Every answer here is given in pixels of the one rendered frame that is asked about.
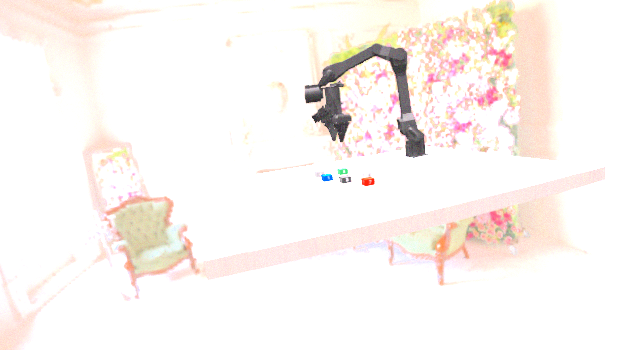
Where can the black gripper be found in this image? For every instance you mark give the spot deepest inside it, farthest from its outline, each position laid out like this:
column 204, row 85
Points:
column 338, row 122

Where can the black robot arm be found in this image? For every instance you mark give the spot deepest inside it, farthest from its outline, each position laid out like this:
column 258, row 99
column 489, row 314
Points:
column 397, row 57

